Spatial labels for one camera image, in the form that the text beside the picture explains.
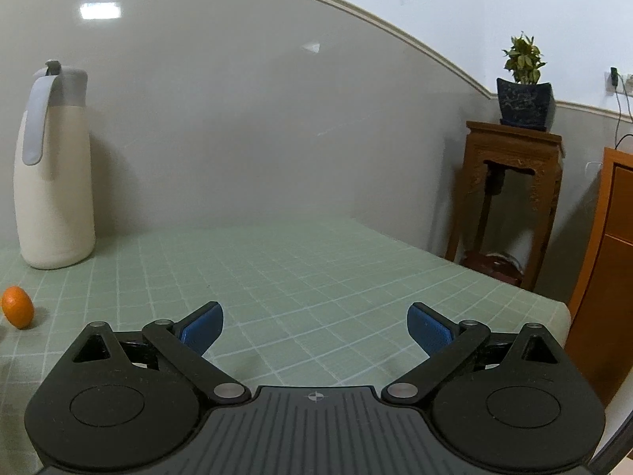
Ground orange far right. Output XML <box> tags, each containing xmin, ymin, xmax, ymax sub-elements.
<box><xmin>1</xmin><ymin>286</ymin><xmax>34</xmax><ymax>329</ymax></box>

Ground red box under stand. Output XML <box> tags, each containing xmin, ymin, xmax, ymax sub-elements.
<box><xmin>460</xmin><ymin>251</ymin><xmax>523</xmax><ymax>286</ymax></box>

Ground wall socket with charger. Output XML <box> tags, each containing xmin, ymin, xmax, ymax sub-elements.
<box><xmin>605</xmin><ymin>66</ymin><xmax>633</xmax><ymax>95</ymax></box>

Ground cream thermos jug grey lid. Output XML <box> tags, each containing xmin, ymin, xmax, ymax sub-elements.
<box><xmin>13</xmin><ymin>59</ymin><xmax>95</xmax><ymax>270</ymax></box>

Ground orange wooden cabinet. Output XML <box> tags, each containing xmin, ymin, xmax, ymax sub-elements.
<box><xmin>565</xmin><ymin>148</ymin><xmax>632</xmax><ymax>404</ymax></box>

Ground black cable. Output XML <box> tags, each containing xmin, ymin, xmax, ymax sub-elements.
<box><xmin>612</xmin><ymin>76</ymin><xmax>633</xmax><ymax>150</ymax></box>

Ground wooden plant stand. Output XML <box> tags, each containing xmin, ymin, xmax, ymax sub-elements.
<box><xmin>444</xmin><ymin>121</ymin><xmax>564</xmax><ymax>291</ymax></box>

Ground potted plant dark pot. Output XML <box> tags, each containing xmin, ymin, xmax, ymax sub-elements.
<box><xmin>497</xmin><ymin>32</ymin><xmax>556</xmax><ymax>132</ymax></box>

